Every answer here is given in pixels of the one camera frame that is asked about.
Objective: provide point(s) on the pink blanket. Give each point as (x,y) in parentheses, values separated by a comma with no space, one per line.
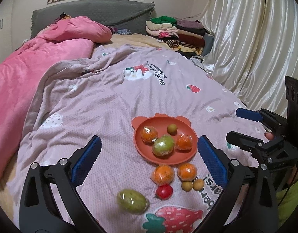
(21,71)

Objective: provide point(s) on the red tomato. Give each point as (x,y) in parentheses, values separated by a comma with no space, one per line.
(164,192)

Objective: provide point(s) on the orange bear-ear plate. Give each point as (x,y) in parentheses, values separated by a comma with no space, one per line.
(160,122)

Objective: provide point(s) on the stack of folded clothes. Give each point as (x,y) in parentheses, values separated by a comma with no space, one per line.
(189,38)

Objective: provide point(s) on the beige bed sheet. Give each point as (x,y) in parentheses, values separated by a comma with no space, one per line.
(139,40)

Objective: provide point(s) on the cream satin curtain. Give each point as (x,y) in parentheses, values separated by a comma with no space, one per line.
(255,47)

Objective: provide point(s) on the lilac strawberry print quilt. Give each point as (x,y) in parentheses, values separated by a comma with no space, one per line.
(76,100)

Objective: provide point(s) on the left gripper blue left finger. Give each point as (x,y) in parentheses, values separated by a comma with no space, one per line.
(38,210)

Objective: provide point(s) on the white wardrobe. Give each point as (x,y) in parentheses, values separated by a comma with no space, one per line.
(5,36)

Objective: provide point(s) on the grey quilted headboard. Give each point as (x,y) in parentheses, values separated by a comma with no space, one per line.
(120,14)

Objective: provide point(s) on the green fruit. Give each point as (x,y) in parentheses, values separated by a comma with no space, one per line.
(132,201)
(163,146)

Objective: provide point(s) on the green sleeve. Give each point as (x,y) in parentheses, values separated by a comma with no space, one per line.
(288,205)

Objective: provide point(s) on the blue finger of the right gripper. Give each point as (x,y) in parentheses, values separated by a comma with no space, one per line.
(248,115)
(248,143)

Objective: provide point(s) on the person's right hand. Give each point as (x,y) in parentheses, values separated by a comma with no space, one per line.
(294,175)

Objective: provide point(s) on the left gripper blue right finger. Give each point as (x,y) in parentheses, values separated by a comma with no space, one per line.
(259,211)

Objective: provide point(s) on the orange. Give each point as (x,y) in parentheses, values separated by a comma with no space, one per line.
(187,172)
(163,175)
(149,134)
(184,142)

